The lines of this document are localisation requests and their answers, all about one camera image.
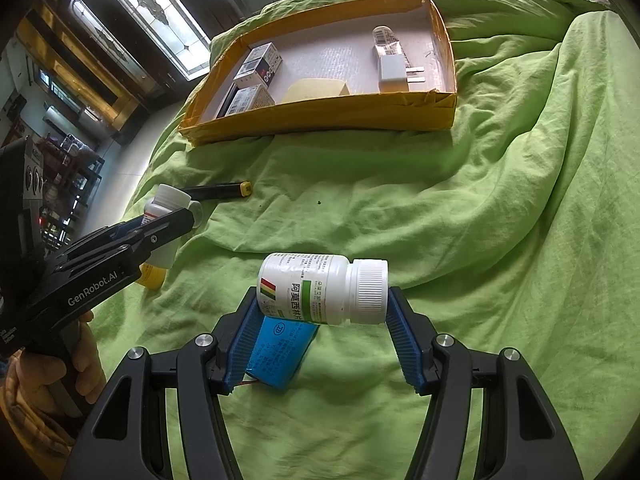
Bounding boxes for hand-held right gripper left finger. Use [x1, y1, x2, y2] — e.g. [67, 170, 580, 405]
[60, 287, 266, 480]

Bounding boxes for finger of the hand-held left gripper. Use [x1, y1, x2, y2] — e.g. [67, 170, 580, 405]
[117, 207, 197, 261]
[60, 215, 151, 257]

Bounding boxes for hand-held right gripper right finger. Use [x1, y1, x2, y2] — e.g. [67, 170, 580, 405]
[385, 285, 586, 480]

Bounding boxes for small white red-label bottle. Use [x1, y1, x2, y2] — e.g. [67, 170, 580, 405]
[142, 184, 203, 271]

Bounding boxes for large white medicine bottle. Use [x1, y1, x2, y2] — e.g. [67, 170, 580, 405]
[256, 252, 390, 327]

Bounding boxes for cream plastic case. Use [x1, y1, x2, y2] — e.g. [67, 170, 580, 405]
[282, 78, 351, 106]

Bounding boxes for yellow taped cardboard box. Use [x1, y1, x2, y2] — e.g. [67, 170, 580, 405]
[178, 0, 458, 148]

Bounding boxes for person's left hand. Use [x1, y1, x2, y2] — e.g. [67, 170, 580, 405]
[15, 310, 108, 413]

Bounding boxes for blue battery pack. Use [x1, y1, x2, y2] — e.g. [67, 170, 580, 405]
[242, 316, 321, 391]

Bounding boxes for yellow tape roll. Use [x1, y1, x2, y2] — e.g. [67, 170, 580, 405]
[137, 260, 168, 291]

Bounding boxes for black pen with yellow end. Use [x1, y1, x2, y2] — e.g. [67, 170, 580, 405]
[180, 181, 253, 202]

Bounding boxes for cluttered dark shelf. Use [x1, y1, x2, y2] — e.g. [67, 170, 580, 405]
[30, 130, 106, 256]

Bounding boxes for green blanket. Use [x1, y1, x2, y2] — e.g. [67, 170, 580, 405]
[90, 0, 640, 480]

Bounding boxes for grey barcode medicine box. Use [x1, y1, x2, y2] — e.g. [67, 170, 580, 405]
[225, 85, 276, 117]

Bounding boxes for white printed medicine box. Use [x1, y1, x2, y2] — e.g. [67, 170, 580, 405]
[234, 42, 286, 86]

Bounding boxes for white charger plug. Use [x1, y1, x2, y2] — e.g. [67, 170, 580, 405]
[377, 55, 426, 95]

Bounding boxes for yellow framed wall panels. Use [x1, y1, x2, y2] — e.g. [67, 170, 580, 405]
[15, 0, 151, 131]

